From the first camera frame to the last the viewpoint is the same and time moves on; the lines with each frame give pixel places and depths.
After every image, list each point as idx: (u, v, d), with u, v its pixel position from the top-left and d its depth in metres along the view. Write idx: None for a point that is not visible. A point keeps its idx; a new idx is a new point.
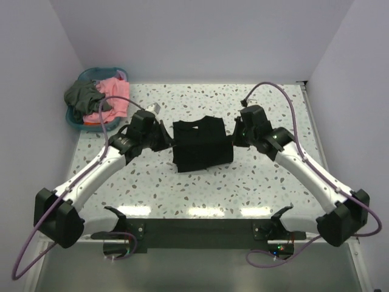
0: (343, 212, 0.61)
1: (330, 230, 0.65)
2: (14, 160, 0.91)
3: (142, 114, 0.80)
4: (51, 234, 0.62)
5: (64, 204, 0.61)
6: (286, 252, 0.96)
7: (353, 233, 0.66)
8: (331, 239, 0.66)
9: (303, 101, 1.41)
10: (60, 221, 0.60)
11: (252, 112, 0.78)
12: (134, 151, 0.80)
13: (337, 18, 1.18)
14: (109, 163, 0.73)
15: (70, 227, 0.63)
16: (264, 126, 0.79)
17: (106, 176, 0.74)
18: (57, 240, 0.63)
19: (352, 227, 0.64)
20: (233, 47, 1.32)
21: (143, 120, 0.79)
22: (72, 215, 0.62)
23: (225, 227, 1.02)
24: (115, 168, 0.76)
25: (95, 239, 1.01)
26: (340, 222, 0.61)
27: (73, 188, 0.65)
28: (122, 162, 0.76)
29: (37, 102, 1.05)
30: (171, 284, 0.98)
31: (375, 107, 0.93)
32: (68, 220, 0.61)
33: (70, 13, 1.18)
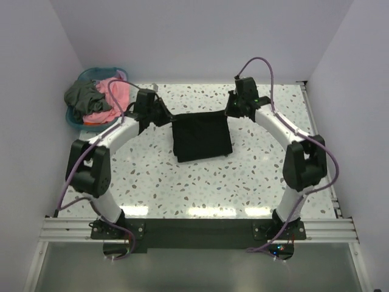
0: (297, 147, 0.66)
1: (289, 171, 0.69)
2: (14, 160, 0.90)
3: (145, 89, 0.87)
4: (86, 181, 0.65)
5: (100, 147, 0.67)
6: (286, 252, 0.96)
7: (313, 180, 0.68)
8: (293, 183, 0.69)
9: (303, 101, 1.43)
10: (96, 163, 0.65)
11: (242, 81, 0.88)
12: (144, 123, 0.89)
13: (337, 18, 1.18)
14: (127, 127, 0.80)
15: (104, 173, 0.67)
16: (250, 95, 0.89)
17: (124, 138, 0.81)
18: (90, 187, 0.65)
19: (310, 170, 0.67)
20: (233, 47, 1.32)
21: (147, 95, 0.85)
22: (106, 160, 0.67)
23: (226, 227, 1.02)
24: (130, 134, 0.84)
25: (95, 238, 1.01)
26: (293, 156, 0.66)
27: (104, 139, 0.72)
28: (137, 128, 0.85)
29: (37, 102, 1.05)
30: (171, 284, 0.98)
31: (374, 106, 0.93)
32: (104, 162, 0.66)
33: (70, 13, 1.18)
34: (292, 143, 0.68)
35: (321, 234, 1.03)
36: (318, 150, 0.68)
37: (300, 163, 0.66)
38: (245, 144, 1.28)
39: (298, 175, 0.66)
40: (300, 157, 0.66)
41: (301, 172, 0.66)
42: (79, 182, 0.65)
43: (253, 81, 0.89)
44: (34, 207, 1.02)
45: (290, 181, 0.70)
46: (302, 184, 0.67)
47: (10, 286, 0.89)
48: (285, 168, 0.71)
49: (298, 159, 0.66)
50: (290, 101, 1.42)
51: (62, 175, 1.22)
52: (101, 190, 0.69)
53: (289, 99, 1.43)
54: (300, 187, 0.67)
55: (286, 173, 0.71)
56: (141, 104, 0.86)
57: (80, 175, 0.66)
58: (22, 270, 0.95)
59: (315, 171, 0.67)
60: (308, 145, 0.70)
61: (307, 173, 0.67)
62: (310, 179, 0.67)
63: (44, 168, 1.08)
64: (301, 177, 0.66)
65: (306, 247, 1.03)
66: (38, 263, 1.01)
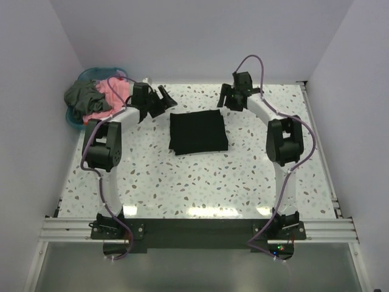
0: (276, 123, 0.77)
1: (271, 146, 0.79)
2: (13, 160, 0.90)
3: (139, 84, 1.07)
4: (101, 152, 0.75)
5: (112, 122, 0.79)
6: (286, 252, 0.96)
7: (293, 154, 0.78)
8: (273, 157, 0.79)
9: (303, 101, 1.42)
10: (110, 134, 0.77)
11: (238, 74, 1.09)
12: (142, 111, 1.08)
13: (337, 18, 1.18)
14: (129, 112, 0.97)
15: (117, 145, 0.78)
16: (245, 86, 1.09)
17: (127, 121, 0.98)
18: (106, 157, 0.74)
19: (289, 145, 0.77)
20: (233, 47, 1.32)
21: (141, 87, 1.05)
22: (119, 134, 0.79)
23: (225, 227, 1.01)
24: (132, 120, 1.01)
25: (95, 238, 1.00)
26: (273, 131, 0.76)
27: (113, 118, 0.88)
28: (138, 115, 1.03)
29: (37, 101, 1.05)
30: (171, 284, 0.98)
31: (374, 107, 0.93)
32: (117, 134, 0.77)
33: (70, 13, 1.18)
34: (272, 120, 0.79)
35: (321, 234, 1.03)
36: (295, 128, 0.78)
37: (279, 138, 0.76)
38: (245, 144, 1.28)
39: (278, 148, 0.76)
40: (279, 131, 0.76)
41: (280, 146, 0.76)
42: (96, 153, 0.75)
43: (248, 76, 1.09)
44: (34, 207, 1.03)
45: (271, 156, 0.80)
46: (282, 156, 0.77)
47: (10, 286, 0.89)
48: (268, 145, 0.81)
49: (276, 134, 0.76)
50: (290, 101, 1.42)
51: (62, 175, 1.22)
52: (114, 163, 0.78)
53: (289, 99, 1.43)
54: (280, 160, 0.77)
55: (268, 149, 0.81)
56: (137, 95, 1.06)
57: (96, 148, 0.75)
58: (22, 270, 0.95)
59: (293, 146, 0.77)
60: (287, 125, 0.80)
61: (286, 148, 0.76)
62: (289, 153, 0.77)
63: (44, 167, 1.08)
64: (279, 150, 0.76)
65: (306, 247, 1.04)
66: (38, 263, 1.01)
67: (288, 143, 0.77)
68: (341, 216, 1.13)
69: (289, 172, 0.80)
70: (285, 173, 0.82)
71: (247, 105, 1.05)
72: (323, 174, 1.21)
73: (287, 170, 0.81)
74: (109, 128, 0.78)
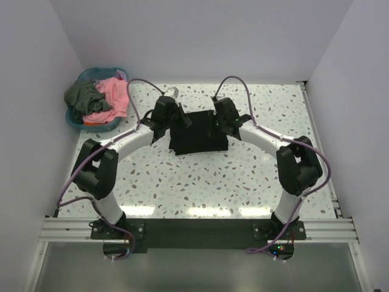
0: (287, 151, 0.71)
1: (287, 178, 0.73)
2: (14, 159, 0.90)
3: (163, 99, 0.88)
4: (87, 181, 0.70)
5: (110, 151, 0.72)
6: (286, 252, 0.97)
7: (312, 180, 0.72)
8: (293, 188, 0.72)
9: (303, 101, 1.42)
10: (102, 165, 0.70)
11: (221, 103, 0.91)
12: (160, 132, 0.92)
13: (337, 18, 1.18)
14: (142, 134, 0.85)
15: (108, 176, 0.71)
16: (231, 115, 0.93)
17: (134, 144, 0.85)
18: (92, 188, 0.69)
19: (305, 172, 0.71)
20: (233, 47, 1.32)
21: (165, 106, 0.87)
22: (113, 163, 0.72)
23: (225, 227, 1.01)
24: (141, 142, 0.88)
25: (95, 238, 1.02)
26: (285, 161, 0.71)
27: (115, 143, 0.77)
28: (152, 137, 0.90)
29: (37, 102, 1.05)
30: (171, 284, 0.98)
31: (375, 107, 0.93)
32: (110, 165, 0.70)
33: (70, 13, 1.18)
34: (281, 148, 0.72)
35: (321, 234, 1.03)
36: (306, 151, 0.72)
37: (295, 169, 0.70)
38: (246, 143, 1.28)
39: (296, 180, 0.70)
40: (291, 160, 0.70)
41: (297, 176, 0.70)
42: (82, 180, 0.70)
43: (232, 103, 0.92)
44: (34, 207, 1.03)
45: (289, 187, 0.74)
46: (302, 187, 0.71)
47: (10, 286, 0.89)
48: (282, 176, 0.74)
49: (290, 164, 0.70)
50: (290, 101, 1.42)
51: (62, 176, 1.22)
52: (103, 193, 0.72)
53: (289, 99, 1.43)
54: (300, 188, 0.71)
55: (283, 179, 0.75)
56: (159, 112, 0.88)
57: (85, 174, 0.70)
58: (22, 270, 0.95)
59: (311, 173, 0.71)
60: (296, 148, 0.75)
61: (304, 176, 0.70)
62: (309, 181, 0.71)
63: (44, 168, 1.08)
64: (297, 179, 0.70)
65: (306, 247, 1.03)
66: (38, 263, 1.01)
67: (304, 171, 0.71)
68: (341, 216, 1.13)
69: (301, 198, 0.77)
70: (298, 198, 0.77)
71: (241, 134, 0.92)
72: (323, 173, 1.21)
73: (301, 196, 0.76)
74: (103, 157, 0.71)
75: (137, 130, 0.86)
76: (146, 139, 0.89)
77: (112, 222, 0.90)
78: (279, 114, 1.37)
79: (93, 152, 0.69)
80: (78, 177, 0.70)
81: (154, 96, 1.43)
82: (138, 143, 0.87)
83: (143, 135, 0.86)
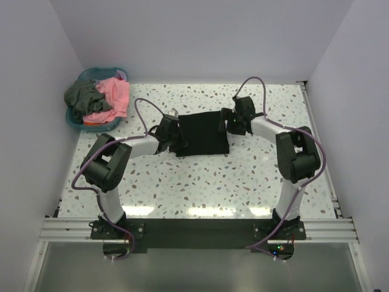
0: (285, 136, 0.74)
1: (283, 163, 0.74)
2: (14, 160, 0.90)
3: (168, 117, 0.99)
4: (98, 171, 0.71)
5: (124, 145, 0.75)
6: (286, 252, 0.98)
7: (308, 169, 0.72)
8: (287, 174, 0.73)
9: (303, 102, 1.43)
10: (117, 156, 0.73)
11: (240, 99, 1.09)
12: (162, 146, 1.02)
13: (337, 18, 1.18)
14: (149, 140, 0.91)
15: (119, 168, 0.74)
16: (248, 111, 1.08)
17: (140, 147, 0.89)
18: (102, 177, 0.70)
19: (301, 159, 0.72)
20: (233, 47, 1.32)
21: (170, 123, 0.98)
22: (126, 157, 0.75)
23: (225, 227, 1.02)
24: (147, 148, 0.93)
25: (95, 238, 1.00)
26: (282, 145, 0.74)
27: (127, 141, 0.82)
28: (155, 146, 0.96)
29: (37, 103, 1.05)
30: (171, 284, 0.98)
31: (375, 107, 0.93)
32: (123, 157, 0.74)
33: (70, 13, 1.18)
34: (281, 133, 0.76)
35: (320, 234, 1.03)
36: (305, 139, 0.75)
37: (290, 152, 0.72)
38: (245, 143, 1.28)
39: (290, 163, 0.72)
40: (287, 145, 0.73)
41: (293, 160, 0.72)
42: (93, 171, 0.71)
43: (250, 101, 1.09)
44: (35, 207, 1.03)
45: (285, 173, 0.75)
46: (296, 173, 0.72)
47: (10, 286, 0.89)
48: (279, 162, 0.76)
49: (287, 148, 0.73)
50: (290, 101, 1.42)
51: (62, 176, 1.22)
52: (112, 185, 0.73)
53: (289, 99, 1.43)
54: (294, 174, 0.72)
55: (281, 166, 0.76)
56: (164, 128, 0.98)
57: (95, 165, 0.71)
58: (22, 270, 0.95)
59: (309, 160, 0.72)
60: (297, 139, 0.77)
61: (300, 162, 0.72)
62: (304, 169, 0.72)
63: (44, 168, 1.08)
64: (292, 163, 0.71)
65: (306, 247, 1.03)
66: (38, 263, 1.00)
67: (301, 157, 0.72)
68: (341, 216, 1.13)
69: (299, 188, 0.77)
70: (296, 189, 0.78)
71: (252, 129, 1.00)
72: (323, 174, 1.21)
73: (298, 186, 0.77)
74: (118, 149, 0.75)
75: (146, 135, 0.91)
76: (151, 148, 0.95)
77: (112, 221, 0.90)
78: (279, 114, 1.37)
79: (107, 143, 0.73)
80: (89, 167, 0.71)
81: (154, 95, 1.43)
82: (144, 150, 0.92)
83: (149, 142, 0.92)
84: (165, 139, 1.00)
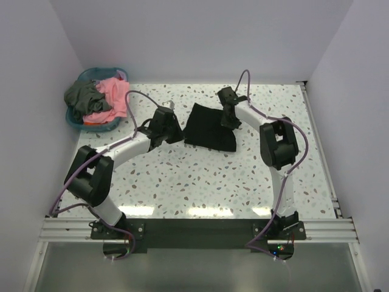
0: (268, 128, 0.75)
1: (265, 151, 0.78)
2: (14, 160, 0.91)
3: (163, 109, 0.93)
4: (81, 188, 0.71)
5: (105, 158, 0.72)
6: (286, 252, 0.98)
7: (290, 156, 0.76)
8: (269, 162, 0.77)
9: (303, 102, 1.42)
10: (97, 173, 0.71)
11: (222, 90, 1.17)
12: (156, 141, 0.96)
13: (337, 18, 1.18)
14: (138, 142, 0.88)
15: (103, 183, 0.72)
16: (231, 97, 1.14)
17: (132, 150, 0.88)
18: (86, 194, 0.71)
19: (282, 148, 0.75)
20: (233, 47, 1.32)
21: (164, 115, 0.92)
22: (108, 171, 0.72)
23: (226, 228, 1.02)
24: (138, 149, 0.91)
25: (95, 238, 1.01)
26: (265, 135, 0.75)
27: (111, 149, 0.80)
28: (148, 144, 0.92)
29: (38, 103, 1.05)
30: (171, 284, 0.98)
31: (374, 107, 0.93)
32: (104, 173, 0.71)
33: (70, 13, 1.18)
34: (264, 124, 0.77)
35: (321, 234, 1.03)
36: (285, 129, 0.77)
37: (273, 142, 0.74)
38: (245, 143, 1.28)
39: (271, 153, 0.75)
40: (271, 135, 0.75)
41: (275, 149, 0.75)
42: (77, 188, 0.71)
43: (232, 90, 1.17)
44: (35, 207, 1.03)
45: (268, 160, 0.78)
46: (277, 161, 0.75)
47: (10, 285, 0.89)
48: (262, 150, 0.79)
49: (269, 138, 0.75)
50: (290, 101, 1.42)
51: (62, 176, 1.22)
52: (98, 200, 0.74)
53: (289, 99, 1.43)
54: (276, 164, 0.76)
55: (264, 153, 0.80)
56: (157, 121, 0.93)
57: (78, 182, 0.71)
58: (22, 269, 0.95)
59: (288, 149, 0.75)
60: (279, 128, 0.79)
61: (281, 151, 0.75)
62: (284, 157, 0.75)
63: (44, 168, 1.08)
64: (274, 154, 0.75)
65: (306, 247, 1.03)
66: (38, 263, 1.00)
67: (282, 146, 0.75)
68: (341, 216, 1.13)
69: (285, 175, 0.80)
70: (282, 176, 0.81)
71: (237, 112, 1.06)
72: (323, 173, 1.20)
73: (284, 173, 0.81)
74: (98, 164, 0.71)
75: (134, 138, 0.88)
76: (143, 146, 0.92)
77: (112, 224, 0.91)
78: (279, 114, 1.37)
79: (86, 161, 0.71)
80: (73, 184, 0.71)
81: (154, 95, 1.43)
82: (135, 151, 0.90)
83: (140, 143, 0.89)
84: (158, 133, 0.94)
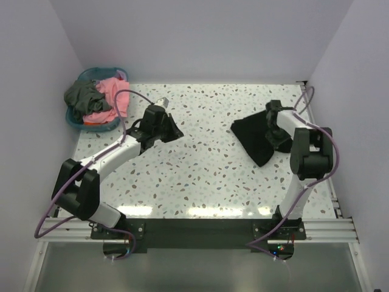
0: (304, 131, 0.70)
1: (294, 157, 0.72)
2: (14, 159, 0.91)
3: (153, 109, 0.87)
4: (69, 204, 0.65)
5: (90, 172, 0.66)
6: (286, 252, 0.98)
7: (320, 169, 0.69)
8: (296, 168, 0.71)
9: (303, 102, 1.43)
10: (83, 188, 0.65)
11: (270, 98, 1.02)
12: (148, 143, 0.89)
13: (337, 19, 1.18)
14: (127, 147, 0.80)
15: (91, 198, 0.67)
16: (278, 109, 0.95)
17: (123, 157, 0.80)
18: (74, 210, 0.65)
19: (313, 157, 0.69)
20: (233, 47, 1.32)
21: (154, 115, 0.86)
22: (96, 184, 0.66)
23: (225, 228, 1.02)
24: (130, 154, 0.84)
25: (95, 238, 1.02)
26: (298, 140, 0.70)
27: (97, 161, 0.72)
28: (139, 147, 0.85)
29: (37, 103, 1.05)
30: (171, 284, 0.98)
31: (375, 107, 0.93)
32: (90, 188, 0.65)
33: (70, 13, 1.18)
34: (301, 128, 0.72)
35: (321, 234, 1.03)
36: (324, 140, 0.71)
37: (304, 148, 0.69)
38: None
39: (301, 159, 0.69)
40: (304, 140, 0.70)
41: (304, 157, 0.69)
42: (65, 204, 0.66)
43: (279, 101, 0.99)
44: (35, 207, 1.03)
45: (293, 168, 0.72)
46: (304, 169, 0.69)
47: (9, 285, 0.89)
48: (290, 155, 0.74)
49: (302, 142, 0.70)
50: (290, 101, 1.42)
51: None
52: (87, 215, 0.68)
53: (289, 99, 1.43)
54: (302, 171, 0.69)
55: (292, 160, 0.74)
56: (148, 121, 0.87)
57: (66, 197, 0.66)
58: (22, 269, 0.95)
59: (320, 160, 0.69)
60: (316, 139, 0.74)
61: (312, 160, 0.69)
62: (313, 168, 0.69)
63: (44, 168, 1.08)
64: (303, 160, 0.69)
65: (306, 247, 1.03)
66: (38, 263, 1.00)
67: (315, 156, 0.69)
68: (341, 216, 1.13)
69: (304, 187, 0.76)
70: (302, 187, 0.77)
71: (277, 120, 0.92)
72: None
73: (304, 185, 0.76)
74: (83, 179, 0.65)
75: (123, 143, 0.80)
76: (134, 151, 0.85)
77: (111, 225, 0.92)
78: None
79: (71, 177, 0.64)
80: (61, 200, 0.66)
81: (154, 96, 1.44)
82: (126, 157, 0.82)
83: (129, 148, 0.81)
84: (149, 134, 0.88)
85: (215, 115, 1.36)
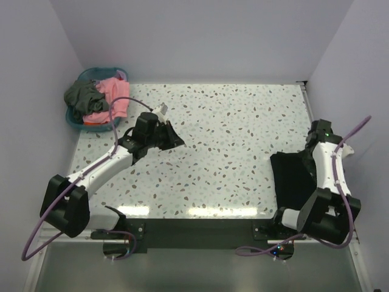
0: (326, 196, 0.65)
1: (305, 213, 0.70)
2: (14, 159, 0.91)
3: (146, 117, 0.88)
4: (58, 221, 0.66)
5: (78, 189, 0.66)
6: (286, 252, 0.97)
7: (327, 238, 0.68)
8: (302, 224, 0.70)
9: (303, 101, 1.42)
10: (71, 207, 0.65)
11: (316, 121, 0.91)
12: (140, 152, 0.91)
13: (337, 18, 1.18)
14: (118, 159, 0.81)
15: (79, 213, 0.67)
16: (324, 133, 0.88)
17: (115, 169, 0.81)
18: (62, 227, 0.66)
19: (325, 224, 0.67)
20: (233, 47, 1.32)
21: (147, 123, 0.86)
22: (84, 201, 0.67)
23: (225, 228, 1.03)
24: (123, 165, 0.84)
25: (95, 238, 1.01)
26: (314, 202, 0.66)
27: (86, 176, 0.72)
28: (130, 159, 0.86)
29: (37, 103, 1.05)
30: (171, 284, 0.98)
31: (375, 107, 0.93)
32: (78, 205, 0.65)
33: (69, 12, 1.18)
34: (325, 189, 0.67)
35: None
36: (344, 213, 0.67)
37: (316, 213, 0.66)
38: (245, 143, 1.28)
39: (308, 221, 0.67)
40: (320, 206, 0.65)
41: (313, 221, 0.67)
42: (54, 220, 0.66)
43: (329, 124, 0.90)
44: (35, 207, 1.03)
45: (301, 222, 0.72)
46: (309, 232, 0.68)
47: (9, 286, 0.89)
48: (304, 207, 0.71)
49: (316, 208, 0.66)
50: (290, 101, 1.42)
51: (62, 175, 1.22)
52: (76, 230, 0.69)
53: (289, 99, 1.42)
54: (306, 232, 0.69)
55: (303, 212, 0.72)
56: (140, 130, 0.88)
57: (55, 213, 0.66)
58: (22, 269, 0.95)
59: (332, 232, 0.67)
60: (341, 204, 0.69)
61: (321, 227, 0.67)
62: (320, 233, 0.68)
63: (44, 168, 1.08)
64: (310, 224, 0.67)
65: (306, 247, 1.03)
66: (38, 263, 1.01)
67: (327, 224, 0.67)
68: None
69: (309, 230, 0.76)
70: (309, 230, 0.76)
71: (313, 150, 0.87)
72: None
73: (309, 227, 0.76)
74: (70, 196, 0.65)
75: (113, 155, 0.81)
76: (127, 162, 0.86)
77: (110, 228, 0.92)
78: (279, 114, 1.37)
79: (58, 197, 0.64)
80: (50, 216, 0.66)
81: (154, 95, 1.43)
82: (118, 167, 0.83)
83: (121, 159, 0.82)
84: (142, 143, 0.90)
85: (215, 115, 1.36)
